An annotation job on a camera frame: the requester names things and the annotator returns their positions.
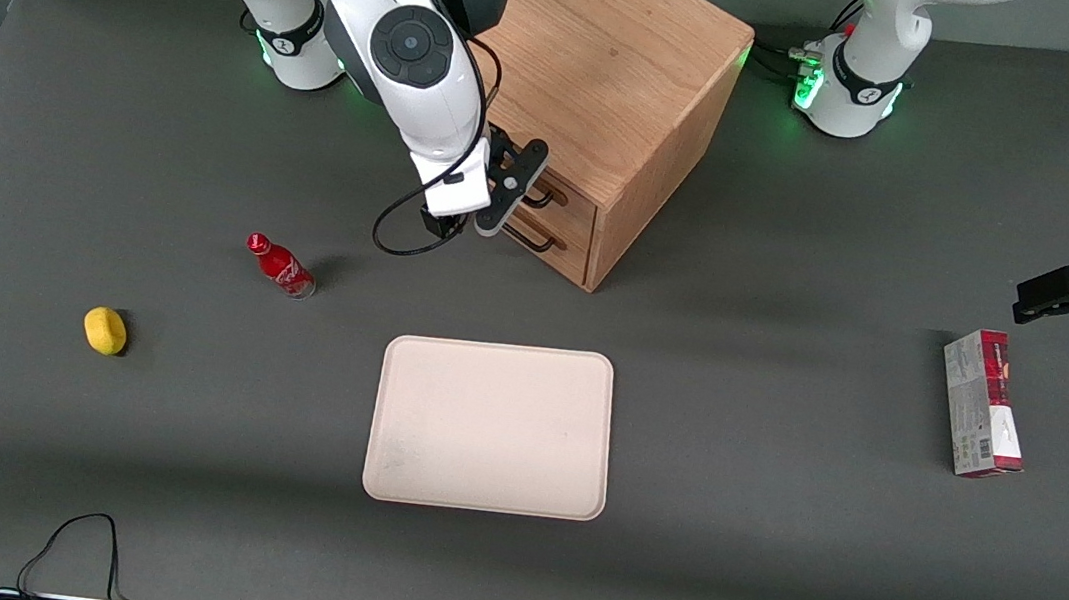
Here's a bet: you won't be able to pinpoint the wooden drawer with dark handle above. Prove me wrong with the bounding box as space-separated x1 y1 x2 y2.
502 152 604 247
497 211 596 291

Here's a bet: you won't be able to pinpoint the wooden drawer cabinet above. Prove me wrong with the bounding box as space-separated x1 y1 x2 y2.
442 0 761 310

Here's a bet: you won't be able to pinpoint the red plaid carton box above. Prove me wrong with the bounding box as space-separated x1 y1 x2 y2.
928 325 1040 484

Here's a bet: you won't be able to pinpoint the red cola bottle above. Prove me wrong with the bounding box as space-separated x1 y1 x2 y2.
239 230 323 303

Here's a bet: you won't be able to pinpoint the cream plastic tray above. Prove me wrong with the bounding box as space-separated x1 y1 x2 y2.
359 327 624 527

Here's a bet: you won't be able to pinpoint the yellow lemon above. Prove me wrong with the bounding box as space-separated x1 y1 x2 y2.
80 304 132 358

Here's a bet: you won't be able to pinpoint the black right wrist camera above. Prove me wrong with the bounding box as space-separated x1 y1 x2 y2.
417 207 467 245

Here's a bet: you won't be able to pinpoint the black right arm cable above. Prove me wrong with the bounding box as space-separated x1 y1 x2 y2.
369 27 507 267

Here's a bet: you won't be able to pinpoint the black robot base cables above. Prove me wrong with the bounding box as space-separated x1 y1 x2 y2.
749 33 827 84

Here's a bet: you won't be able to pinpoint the black cable at table edge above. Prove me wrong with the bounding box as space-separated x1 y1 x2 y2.
0 501 238 600

